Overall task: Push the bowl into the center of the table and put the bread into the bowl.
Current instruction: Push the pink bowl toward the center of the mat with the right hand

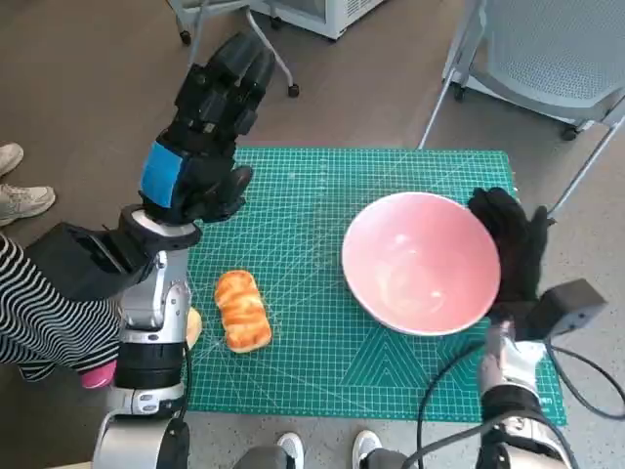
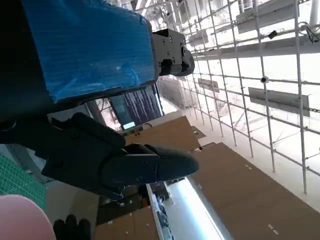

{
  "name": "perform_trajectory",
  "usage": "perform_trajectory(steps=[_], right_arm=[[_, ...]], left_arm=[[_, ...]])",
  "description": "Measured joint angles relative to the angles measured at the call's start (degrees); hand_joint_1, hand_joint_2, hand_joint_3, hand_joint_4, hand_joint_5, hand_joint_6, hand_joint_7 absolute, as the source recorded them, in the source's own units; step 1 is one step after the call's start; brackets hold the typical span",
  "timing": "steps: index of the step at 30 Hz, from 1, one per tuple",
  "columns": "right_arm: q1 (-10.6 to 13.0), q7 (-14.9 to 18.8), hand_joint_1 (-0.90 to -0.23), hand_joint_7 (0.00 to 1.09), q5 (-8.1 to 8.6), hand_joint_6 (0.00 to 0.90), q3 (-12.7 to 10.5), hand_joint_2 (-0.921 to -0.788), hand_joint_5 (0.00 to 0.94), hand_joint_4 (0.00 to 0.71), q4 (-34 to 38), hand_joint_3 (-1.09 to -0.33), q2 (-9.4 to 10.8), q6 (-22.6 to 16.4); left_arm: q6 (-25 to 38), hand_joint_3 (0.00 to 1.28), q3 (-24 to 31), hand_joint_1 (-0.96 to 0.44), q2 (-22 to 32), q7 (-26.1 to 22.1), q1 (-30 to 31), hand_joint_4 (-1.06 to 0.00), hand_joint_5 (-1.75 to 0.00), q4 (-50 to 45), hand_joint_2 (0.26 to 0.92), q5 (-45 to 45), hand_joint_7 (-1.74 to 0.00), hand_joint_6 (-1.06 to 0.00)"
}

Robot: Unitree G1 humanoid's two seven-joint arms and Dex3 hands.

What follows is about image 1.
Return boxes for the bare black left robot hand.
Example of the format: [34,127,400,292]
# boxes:
[138,31,277,226]

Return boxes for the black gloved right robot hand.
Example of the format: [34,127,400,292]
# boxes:
[467,187,551,320]

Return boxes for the pink bowl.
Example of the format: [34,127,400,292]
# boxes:
[340,191,503,337]

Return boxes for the round bun toy bread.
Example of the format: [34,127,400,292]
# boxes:
[185,306,204,349]

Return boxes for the striped loaf toy bread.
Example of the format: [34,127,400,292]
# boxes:
[214,269,273,354]

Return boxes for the person's foot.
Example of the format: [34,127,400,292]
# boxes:
[352,429,385,469]
[80,359,118,391]
[0,143,24,177]
[0,184,57,227]
[276,432,305,469]

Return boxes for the green cutting mat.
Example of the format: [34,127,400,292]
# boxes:
[185,146,570,427]

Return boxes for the grey mesh chair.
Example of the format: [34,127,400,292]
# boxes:
[417,0,625,216]

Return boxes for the white appliance cabinet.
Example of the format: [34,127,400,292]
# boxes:
[253,0,387,41]

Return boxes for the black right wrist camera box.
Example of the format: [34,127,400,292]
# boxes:
[524,278,608,341]

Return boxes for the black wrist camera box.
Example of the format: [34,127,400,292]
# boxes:
[524,278,608,341]
[23,222,152,299]

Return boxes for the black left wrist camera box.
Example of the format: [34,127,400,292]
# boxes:
[23,222,152,299]

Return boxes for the grey chair frame with casters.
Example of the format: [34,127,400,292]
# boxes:
[168,0,302,98]

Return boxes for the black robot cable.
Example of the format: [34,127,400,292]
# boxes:
[168,341,192,431]
[414,339,489,441]
[402,339,625,469]

